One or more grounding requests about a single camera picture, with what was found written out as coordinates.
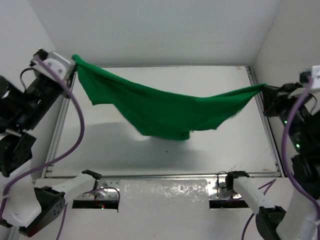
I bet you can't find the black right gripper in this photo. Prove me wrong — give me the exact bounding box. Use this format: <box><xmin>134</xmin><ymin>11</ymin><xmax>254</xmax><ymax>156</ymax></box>
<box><xmin>261</xmin><ymin>78</ymin><xmax>314</xmax><ymax>149</ymax></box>

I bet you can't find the green t-shirt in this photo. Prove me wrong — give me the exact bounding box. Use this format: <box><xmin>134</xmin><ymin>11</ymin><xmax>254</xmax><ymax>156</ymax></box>
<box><xmin>72</xmin><ymin>54</ymin><xmax>267</xmax><ymax>141</ymax></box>

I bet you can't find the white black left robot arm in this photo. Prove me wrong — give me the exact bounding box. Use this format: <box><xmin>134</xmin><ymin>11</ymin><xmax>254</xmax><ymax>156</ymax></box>
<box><xmin>0</xmin><ymin>49</ymin><xmax>102</xmax><ymax>237</ymax></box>

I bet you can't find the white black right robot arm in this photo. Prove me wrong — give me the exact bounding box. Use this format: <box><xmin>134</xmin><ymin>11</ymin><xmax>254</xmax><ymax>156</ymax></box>
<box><xmin>225</xmin><ymin>81</ymin><xmax>320</xmax><ymax>240</ymax></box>

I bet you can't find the white front cover panel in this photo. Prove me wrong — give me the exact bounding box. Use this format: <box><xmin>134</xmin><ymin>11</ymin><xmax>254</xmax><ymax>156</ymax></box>
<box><xmin>9</xmin><ymin>177</ymin><xmax>320</xmax><ymax>240</ymax></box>

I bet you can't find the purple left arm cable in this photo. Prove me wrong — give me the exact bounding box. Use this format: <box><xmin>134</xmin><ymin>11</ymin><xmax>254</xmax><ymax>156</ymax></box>
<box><xmin>0</xmin><ymin>55</ymin><xmax>121</xmax><ymax>240</ymax></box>

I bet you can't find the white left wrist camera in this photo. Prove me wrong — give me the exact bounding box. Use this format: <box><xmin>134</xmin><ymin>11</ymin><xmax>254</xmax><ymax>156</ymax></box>
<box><xmin>30</xmin><ymin>49</ymin><xmax>76</xmax><ymax>86</ymax></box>

